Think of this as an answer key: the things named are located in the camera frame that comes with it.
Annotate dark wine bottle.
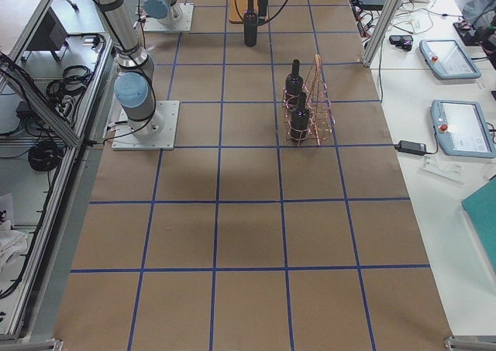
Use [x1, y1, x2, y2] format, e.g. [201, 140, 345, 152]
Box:
[285, 59, 303, 98]
[243, 0, 258, 47]

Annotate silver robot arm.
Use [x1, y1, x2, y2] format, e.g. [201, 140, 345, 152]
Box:
[143, 0, 270, 26]
[92, 0, 177, 136]

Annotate wooden tray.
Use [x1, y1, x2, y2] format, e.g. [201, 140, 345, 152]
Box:
[229, 0, 259, 24]

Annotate dark wine bottle far end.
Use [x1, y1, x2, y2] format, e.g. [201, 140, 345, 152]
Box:
[290, 92, 309, 141]

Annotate black small device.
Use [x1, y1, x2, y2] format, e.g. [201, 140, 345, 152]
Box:
[388, 35, 413, 52]

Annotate teach pendant far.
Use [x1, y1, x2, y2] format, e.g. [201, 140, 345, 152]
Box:
[419, 40, 481, 80]

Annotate teach pendant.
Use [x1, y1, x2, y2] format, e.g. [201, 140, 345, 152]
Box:
[419, 40, 481, 80]
[431, 100, 495, 159]

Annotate black power adapter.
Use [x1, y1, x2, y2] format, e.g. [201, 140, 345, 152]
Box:
[394, 140, 427, 156]

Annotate teach pendant near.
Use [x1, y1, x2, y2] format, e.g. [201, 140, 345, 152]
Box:
[431, 100, 495, 159]

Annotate teal board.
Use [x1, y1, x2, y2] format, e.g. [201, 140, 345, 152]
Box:
[461, 179, 495, 270]

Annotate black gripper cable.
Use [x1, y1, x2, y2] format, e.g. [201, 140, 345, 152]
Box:
[236, 0, 297, 23]

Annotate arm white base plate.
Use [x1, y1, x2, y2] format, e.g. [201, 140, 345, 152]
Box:
[112, 101, 180, 150]
[144, 2, 195, 33]

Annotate copper wire bottle basket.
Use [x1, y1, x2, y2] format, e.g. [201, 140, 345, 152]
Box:
[283, 53, 335, 146]

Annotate aluminium frame post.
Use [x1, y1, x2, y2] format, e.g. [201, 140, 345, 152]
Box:
[362, 0, 401, 67]

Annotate coiled black cables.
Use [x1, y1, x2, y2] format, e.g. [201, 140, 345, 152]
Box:
[27, 139, 63, 173]

